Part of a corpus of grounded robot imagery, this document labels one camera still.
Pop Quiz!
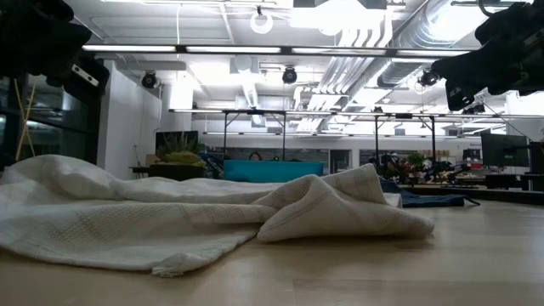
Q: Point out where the background potted plant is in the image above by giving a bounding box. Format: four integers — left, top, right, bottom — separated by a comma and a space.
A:
406, 151, 427, 170

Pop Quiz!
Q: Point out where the white checked towel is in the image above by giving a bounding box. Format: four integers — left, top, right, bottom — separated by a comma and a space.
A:
0, 154, 436, 279

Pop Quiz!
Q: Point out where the white LED light strip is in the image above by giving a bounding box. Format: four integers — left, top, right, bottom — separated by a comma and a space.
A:
292, 47, 386, 56
81, 44, 177, 53
185, 46, 282, 54
396, 49, 471, 58

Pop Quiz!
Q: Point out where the black computer monitor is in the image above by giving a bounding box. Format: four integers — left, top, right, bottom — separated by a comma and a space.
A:
480, 133, 530, 168

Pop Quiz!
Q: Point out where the potted succulent plant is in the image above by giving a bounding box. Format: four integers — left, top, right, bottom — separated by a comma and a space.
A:
147, 133, 215, 183

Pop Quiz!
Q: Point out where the navy blue cloth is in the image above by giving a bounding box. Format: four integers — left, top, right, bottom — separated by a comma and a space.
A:
379, 178, 482, 209

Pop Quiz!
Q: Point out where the white ring lamp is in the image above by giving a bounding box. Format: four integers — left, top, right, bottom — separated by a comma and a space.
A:
249, 5, 275, 36

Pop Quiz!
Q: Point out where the dark wall screen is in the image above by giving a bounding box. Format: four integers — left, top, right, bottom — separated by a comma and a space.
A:
155, 130, 200, 150

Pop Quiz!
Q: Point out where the background black rig frame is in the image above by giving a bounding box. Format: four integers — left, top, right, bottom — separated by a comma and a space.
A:
373, 112, 438, 166
222, 109, 288, 162

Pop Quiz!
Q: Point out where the teal plastic container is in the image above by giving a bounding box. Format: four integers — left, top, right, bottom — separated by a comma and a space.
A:
224, 159, 326, 183

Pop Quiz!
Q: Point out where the yellow cable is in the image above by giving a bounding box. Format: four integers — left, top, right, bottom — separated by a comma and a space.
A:
14, 77, 38, 162

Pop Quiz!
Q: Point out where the black aluminium rig frame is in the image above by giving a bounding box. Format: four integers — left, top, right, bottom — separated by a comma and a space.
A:
80, 42, 544, 204

